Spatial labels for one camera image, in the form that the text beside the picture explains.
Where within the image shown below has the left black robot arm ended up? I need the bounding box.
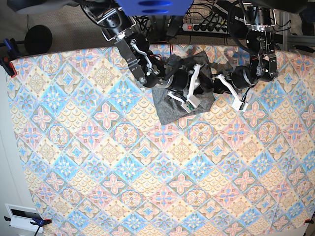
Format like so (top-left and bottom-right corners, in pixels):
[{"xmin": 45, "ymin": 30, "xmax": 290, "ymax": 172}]
[{"xmin": 214, "ymin": 0, "xmax": 278, "ymax": 112}]

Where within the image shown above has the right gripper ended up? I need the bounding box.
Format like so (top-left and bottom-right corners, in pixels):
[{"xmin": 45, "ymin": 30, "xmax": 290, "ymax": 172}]
[{"xmin": 166, "ymin": 64, "xmax": 201, "ymax": 113}]

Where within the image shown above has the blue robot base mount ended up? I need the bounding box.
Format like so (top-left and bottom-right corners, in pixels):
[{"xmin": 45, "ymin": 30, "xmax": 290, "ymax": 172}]
[{"xmin": 116, "ymin": 0, "xmax": 193, "ymax": 16}]

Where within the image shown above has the grey t-shirt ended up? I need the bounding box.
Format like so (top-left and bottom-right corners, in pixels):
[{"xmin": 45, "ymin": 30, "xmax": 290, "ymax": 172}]
[{"xmin": 152, "ymin": 51, "xmax": 215, "ymax": 125}]

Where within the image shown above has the white wall outlet box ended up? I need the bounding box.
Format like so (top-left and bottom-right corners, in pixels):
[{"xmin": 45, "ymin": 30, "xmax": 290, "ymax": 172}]
[{"xmin": 4, "ymin": 204, "xmax": 41, "ymax": 234}]

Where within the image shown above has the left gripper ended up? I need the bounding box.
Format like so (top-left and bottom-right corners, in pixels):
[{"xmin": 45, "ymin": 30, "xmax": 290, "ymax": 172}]
[{"xmin": 212, "ymin": 73, "xmax": 252, "ymax": 112}]

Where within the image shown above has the red blue table clamp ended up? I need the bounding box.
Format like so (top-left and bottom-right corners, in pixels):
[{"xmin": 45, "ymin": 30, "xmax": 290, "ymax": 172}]
[{"xmin": 0, "ymin": 38, "xmax": 21, "ymax": 78}]

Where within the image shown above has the black power strip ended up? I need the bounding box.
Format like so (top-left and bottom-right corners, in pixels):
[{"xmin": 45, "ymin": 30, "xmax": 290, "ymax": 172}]
[{"xmin": 182, "ymin": 23, "xmax": 228, "ymax": 34}]

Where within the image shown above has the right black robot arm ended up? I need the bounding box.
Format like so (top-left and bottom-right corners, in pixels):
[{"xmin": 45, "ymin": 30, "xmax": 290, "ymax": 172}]
[{"xmin": 78, "ymin": 0, "xmax": 201, "ymax": 113}]

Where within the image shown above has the black round stool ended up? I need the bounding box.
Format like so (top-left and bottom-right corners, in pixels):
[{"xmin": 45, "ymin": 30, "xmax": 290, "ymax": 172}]
[{"xmin": 24, "ymin": 25, "xmax": 53, "ymax": 55}]

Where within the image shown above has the patterned colourful tablecloth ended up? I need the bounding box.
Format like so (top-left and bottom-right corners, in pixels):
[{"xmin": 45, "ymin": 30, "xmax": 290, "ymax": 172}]
[{"xmin": 6, "ymin": 48, "xmax": 315, "ymax": 236}]

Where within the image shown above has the orange blue corner clamp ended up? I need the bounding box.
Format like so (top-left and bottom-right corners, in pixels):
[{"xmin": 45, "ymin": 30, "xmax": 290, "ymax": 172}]
[{"xmin": 4, "ymin": 215, "xmax": 52, "ymax": 236}]

